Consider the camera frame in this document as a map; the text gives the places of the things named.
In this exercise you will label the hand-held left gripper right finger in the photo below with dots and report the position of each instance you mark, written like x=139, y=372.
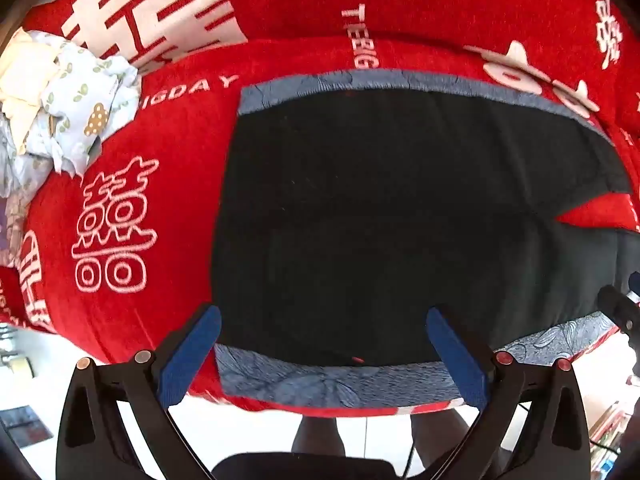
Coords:
x=455, y=355

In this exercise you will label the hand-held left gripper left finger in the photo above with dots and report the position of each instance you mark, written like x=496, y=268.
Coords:
x=190, y=355

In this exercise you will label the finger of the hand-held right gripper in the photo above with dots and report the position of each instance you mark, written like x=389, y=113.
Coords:
x=617, y=307

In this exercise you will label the black pants with blue-grey trim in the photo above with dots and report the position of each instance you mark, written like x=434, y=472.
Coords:
x=375, y=210

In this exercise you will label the stack of books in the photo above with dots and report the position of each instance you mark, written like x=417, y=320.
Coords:
x=610, y=435

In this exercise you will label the dark flat object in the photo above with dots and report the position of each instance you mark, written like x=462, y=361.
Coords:
x=25, y=425

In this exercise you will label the floral patterned quilt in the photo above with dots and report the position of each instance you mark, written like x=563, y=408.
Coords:
x=90, y=95

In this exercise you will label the cream cloth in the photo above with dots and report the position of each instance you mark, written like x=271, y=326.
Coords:
x=22, y=75

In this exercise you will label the red printed blanket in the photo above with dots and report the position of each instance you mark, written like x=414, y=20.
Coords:
x=300, y=10

